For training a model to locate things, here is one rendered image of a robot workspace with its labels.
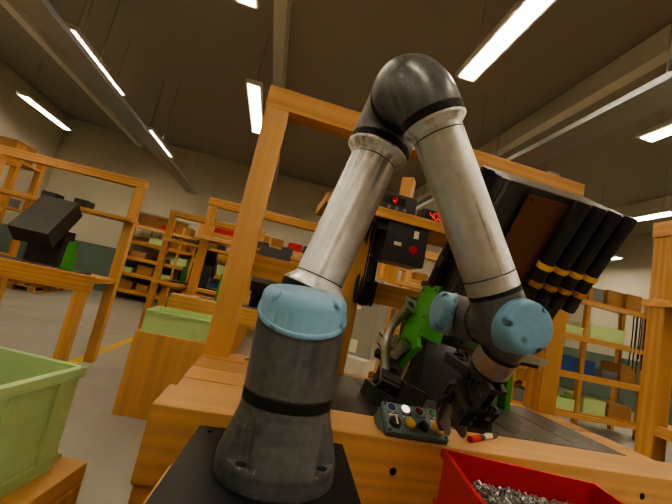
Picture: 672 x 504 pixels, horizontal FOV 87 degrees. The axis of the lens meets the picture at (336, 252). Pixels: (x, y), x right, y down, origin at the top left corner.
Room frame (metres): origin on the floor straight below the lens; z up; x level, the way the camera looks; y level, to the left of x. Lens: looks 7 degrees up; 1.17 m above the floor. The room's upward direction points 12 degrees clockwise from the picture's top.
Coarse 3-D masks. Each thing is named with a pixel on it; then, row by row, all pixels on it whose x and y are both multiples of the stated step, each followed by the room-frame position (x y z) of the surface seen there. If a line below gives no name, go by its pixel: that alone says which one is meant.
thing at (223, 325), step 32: (256, 160) 1.32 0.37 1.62; (256, 192) 1.32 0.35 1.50; (256, 224) 1.33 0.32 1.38; (224, 288) 1.32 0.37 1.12; (352, 288) 1.40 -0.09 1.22; (224, 320) 1.32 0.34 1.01; (352, 320) 1.41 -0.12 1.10; (224, 352) 1.33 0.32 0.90; (544, 352) 1.57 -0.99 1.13; (544, 384) 1.57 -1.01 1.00
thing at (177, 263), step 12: (144, 228) 9.53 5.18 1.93; (156, 228) 9.62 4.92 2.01; (180, 228) 9.79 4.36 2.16; (132, 240) 9.50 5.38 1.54; (156, 240) 9.68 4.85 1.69; (180, 240) 9.73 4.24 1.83; (132, 252) 9.64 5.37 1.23; (180, 252) 9.70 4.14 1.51; (168, 264) 9.71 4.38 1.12; (180, 264) 9.78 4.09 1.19; (132, 276) 9.54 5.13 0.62; (144, 276) 9.63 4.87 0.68; (168, 276) 9.76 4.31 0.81; (120, 288) 9.55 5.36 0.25; (132, 288) 9.77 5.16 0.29; (144, 288) 9.71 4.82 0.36; (168, 288) 9.73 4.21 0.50; (216, 288) 9.98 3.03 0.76
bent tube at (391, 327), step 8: (408, 304) 1.14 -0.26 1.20; (416, 304) 1.16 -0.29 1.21; (400, 312) 1.17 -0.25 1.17; (408, 312) 1.15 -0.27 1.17; (416, 312) 1.13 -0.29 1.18; (392, 320) 1.20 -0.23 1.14; (400, 320) 1.18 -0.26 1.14; (392, 328) 1.20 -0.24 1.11; (384, 336) 1.20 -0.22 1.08; (384, 344) 1.17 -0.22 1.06; (384, 352) 1.15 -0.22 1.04; (384, 360) 1.12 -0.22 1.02; (384, 368) 1.09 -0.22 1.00
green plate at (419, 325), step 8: (424, 288) 1.16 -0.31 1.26; (432, 288) 1.10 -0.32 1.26; (440, 288) 1.07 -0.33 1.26; (424, 296) 1.13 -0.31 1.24; (432, 296) 1.08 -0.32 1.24; (424, 304) 1.11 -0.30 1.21; (424, 312) 1.08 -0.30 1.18; (408, 320) 1.16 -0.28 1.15; (416, 320) 1.11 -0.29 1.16; (424, 320) 1.06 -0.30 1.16; (408, 328) 1.14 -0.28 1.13; (416, 328) 1.09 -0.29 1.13; (424, 328) 1.06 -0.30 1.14; (400, 336) 1.17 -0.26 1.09; (408, 336) 1.11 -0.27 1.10; (424, 336) 1.07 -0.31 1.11; (432, 336) 1.08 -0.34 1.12; (440, 336) 1.08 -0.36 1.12
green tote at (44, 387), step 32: (0, 352) 0.65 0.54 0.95; (0, 384) 0.65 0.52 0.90; (32, 384) 0.55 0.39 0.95; (64, 384) 0.62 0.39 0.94; (0, 416) 0.52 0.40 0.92; (32, 416) 0.57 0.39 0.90; (64, 416) 0.64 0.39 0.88; (0, 448) 0.53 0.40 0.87; (32, 448) 0.59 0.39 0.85; (0, 480) 0.55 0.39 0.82
